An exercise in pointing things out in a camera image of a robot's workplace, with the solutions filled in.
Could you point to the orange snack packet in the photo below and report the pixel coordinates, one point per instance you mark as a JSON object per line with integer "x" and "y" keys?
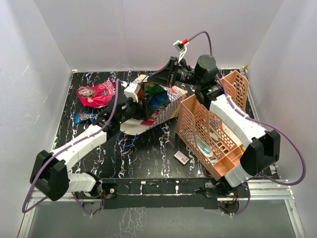
{"x": 140, "y": 93}

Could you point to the green snack packet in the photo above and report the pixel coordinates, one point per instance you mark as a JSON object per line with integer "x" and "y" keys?
{"x": 152, "y": 89}

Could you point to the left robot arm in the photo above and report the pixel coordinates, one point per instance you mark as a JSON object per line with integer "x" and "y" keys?
{"x": 52, "y": 172}

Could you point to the blue tape dispenser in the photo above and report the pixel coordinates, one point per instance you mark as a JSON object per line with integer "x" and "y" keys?
{"x": 204, "y": 148}

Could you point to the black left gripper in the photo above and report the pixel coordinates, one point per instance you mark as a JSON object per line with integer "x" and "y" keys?
{"x": 143, "y": 111}

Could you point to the red snack packet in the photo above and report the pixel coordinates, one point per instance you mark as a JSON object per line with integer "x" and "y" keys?
{"x": 151, "y": 120}

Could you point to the pink snack bag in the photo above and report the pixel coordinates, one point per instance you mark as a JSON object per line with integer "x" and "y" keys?
{"x": 96, "y": 96}

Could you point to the pink mesh file organizer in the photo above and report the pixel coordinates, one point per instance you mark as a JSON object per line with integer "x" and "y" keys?
{"x": 195, "y": 120}

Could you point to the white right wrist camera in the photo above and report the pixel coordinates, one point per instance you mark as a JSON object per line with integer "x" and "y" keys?
{"x": 181, "y": 47}

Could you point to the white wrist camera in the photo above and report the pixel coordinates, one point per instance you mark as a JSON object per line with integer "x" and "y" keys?
{"x": 181, "y": 47}
{"x": 131, "y": 91}

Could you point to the checkered paper bag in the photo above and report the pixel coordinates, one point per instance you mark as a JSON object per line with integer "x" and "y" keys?
{"x": 176, "y": 96}

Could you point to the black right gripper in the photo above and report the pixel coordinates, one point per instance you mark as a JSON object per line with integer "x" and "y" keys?
{"x": 164, "y": 77}

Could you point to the blue snack packet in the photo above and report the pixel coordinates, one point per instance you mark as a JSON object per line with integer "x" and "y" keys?
{"x": 159, "y": 101}

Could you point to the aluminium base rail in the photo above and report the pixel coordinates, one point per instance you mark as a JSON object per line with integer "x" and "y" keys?
{"x": 169, "y": 208}

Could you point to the blue candy bar wrapper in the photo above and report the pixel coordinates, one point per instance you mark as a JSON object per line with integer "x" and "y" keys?
{"x": 82, "y": 117}

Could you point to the small red white box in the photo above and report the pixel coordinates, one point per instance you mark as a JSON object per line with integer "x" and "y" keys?
{"x": 181, "y": 157}

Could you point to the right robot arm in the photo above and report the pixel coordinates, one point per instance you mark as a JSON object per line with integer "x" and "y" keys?
{"x": 262, "y": 146}

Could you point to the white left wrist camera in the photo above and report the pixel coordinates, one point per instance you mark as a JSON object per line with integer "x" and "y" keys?
{"x": 131, "y": 91}

